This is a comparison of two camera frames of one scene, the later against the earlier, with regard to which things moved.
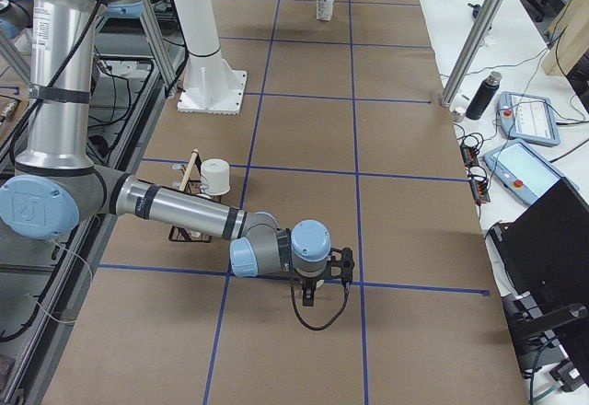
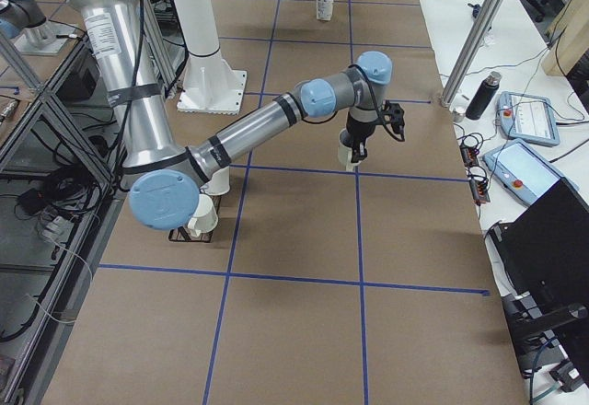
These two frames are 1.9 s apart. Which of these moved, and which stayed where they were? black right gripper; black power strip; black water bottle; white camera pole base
Moved: black right gripper
Stayed: black water bottle; white camera pole base; black power strip
